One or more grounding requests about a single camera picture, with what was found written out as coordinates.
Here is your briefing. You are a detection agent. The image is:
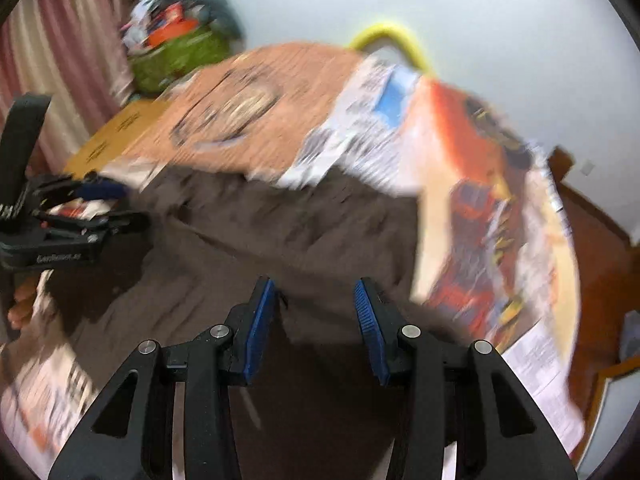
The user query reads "brown t-shirt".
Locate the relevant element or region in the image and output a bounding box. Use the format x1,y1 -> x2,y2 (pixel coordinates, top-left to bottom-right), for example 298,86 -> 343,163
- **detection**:
47,166 -> 460,479

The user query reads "person's left hand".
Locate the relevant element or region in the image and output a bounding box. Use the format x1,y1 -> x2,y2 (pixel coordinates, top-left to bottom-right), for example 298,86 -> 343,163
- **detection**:
6,274 -> 40,330

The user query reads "bamboo lap desk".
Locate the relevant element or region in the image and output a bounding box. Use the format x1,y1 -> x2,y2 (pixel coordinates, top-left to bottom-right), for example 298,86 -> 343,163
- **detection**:
63,99 -> 169,179

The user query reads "newspaper print bed sheet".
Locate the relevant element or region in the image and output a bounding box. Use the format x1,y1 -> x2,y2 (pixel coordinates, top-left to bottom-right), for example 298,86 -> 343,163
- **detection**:
1,42 -> 585,479

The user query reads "red and gold striped curtain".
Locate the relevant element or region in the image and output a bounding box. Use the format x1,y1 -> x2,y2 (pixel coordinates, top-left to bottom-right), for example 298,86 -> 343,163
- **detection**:
1,0 -> 139,174

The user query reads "green fabric storage bin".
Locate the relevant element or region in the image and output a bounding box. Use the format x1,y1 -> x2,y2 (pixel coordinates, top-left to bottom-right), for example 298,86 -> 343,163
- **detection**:
128,27 -> 232,96

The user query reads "wardrobe mirror door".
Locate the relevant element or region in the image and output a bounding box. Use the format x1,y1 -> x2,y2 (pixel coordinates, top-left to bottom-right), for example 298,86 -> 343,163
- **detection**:
574,356 -> 639,479

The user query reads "orange box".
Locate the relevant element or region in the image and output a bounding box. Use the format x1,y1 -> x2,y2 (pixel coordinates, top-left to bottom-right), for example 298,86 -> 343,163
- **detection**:
148,18 -> 200,48

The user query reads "yellow foam tube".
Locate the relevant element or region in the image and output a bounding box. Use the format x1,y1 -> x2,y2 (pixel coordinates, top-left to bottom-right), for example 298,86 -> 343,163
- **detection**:
346,22 -> 435,76

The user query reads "dark wooden bed post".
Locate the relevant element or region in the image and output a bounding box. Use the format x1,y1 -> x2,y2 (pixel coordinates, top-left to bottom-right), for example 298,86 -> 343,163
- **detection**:
547,145 -> 575,183

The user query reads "white wall socket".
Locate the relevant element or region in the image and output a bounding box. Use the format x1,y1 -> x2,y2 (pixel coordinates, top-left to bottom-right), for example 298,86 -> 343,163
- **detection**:
580,160 -> 594,177

